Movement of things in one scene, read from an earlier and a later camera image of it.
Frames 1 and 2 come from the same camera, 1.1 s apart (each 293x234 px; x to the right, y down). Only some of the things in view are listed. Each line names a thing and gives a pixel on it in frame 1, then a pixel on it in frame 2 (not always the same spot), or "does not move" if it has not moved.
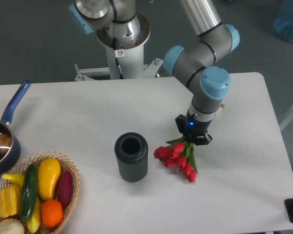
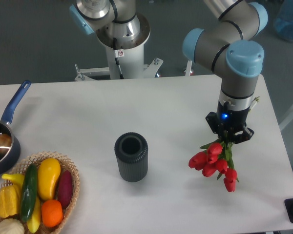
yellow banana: [33, 223] does not move
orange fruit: [52, 213] does not move
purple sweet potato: [65, 188] does not move
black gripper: [193, 128] → [226, 122]
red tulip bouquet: [179, 152] → [216, 159]
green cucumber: [29, 189] does not move
